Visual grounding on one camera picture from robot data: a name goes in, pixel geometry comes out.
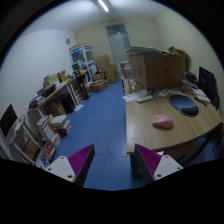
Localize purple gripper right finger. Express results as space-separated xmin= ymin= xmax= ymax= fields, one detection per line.
xmin=134 ymin=144 xmax=182 ymax=182

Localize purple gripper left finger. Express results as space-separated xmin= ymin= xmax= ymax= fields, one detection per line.
xmin=46 ymin=144 xmax=95 ymax=186

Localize pink computer mouse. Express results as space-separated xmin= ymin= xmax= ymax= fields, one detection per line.
xmin=152 ymin=114 xmax=173 ymax=129

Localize dark blue mouse pad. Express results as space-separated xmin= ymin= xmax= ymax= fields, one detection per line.
xmin=169 ymin=95 xmax=199 ymax=117

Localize stack of books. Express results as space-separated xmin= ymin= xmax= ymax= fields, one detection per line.
xmin=51 ymin=115 xmax=71 ymax=138

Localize white shelf unit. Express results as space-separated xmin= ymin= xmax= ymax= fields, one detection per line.
xmin=0 ymin=116 xmax=61 ymax=165

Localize white remote control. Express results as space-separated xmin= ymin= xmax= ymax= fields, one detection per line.
xmin=137 ymin=95 xmax=154 ymax=103

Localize wooden side desk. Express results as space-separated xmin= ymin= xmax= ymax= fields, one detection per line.
xmin=28 ymin=81 xmax=79 ymax=115

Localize white calculator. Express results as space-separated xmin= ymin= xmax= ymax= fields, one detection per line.
xmin=158 ymin=89 xmax=169 ymax=98

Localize black monitor on left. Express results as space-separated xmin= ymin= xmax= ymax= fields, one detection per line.
xmin=0 ymin=105 xmax=17 ymax=137

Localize large cardboard box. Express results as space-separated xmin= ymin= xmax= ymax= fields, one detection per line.
xmin=127 ymin=47 xmax=182 ymax=90

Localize stacked cardboard boxes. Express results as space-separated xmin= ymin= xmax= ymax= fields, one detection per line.
xmin=95 ymin=55 xmax=118 ymax=84

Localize black computer monitor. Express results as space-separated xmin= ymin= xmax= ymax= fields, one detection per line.
xmin=198 ymin=67 xmax=216 ymax=100

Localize claw machine cabinet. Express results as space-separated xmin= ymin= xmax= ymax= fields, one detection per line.
xmin=69 ymin=45 xmax=97 ymax=83

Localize grey door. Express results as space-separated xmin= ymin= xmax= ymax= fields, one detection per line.
xmin=106 ymin=24 xmax=130 ymax=64

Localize ceiling light tube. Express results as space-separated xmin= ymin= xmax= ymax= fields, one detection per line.
xmin=98 ymin=0 xmax=109 ymax=12

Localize round wall clock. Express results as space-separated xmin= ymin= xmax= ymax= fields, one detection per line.
xmin=65 ymin=38 xmax=71 ymax=45

